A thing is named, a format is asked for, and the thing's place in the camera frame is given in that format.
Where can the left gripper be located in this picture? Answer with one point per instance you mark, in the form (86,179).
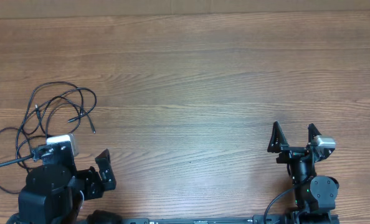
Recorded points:
(89,177)

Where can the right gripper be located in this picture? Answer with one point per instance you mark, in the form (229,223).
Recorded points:
(278,145)

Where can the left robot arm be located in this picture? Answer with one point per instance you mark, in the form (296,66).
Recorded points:
(55,191)

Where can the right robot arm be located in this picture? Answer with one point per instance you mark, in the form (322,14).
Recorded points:
(315,194)

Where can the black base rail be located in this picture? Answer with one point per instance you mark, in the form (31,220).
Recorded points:
(100,216)

